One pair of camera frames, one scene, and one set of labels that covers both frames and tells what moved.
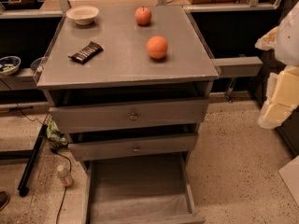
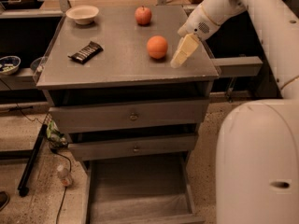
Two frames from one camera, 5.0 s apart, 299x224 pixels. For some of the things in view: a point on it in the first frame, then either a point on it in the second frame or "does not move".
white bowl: [83, 15] does not move
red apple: [143, 16] does not move
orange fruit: [157, 47] does not move
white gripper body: [289, 42] -> [196, 24]
